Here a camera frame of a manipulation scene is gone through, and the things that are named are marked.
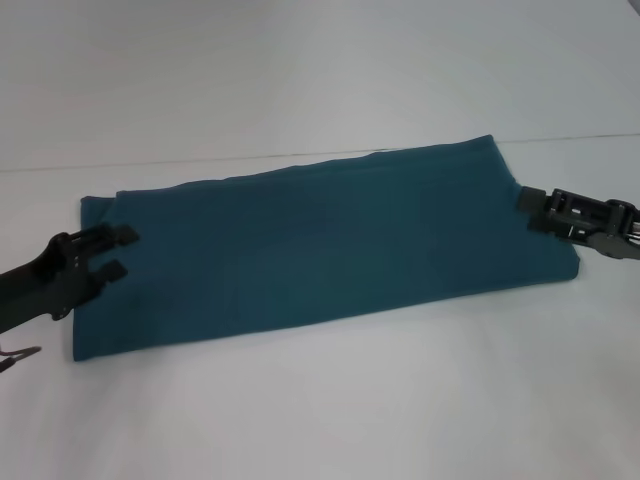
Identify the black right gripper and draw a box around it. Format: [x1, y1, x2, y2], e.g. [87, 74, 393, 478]
[516, 185, 640, 262]

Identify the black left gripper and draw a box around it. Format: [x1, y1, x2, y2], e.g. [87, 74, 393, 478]
[0, 224, 140, 337]

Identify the teal t-shirt with FREE! print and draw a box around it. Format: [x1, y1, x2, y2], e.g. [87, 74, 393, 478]
[69, 133, 583, 364]

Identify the dark red left gripper cable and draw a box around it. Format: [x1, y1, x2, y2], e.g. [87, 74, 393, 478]
[0, 343, 43, 375]

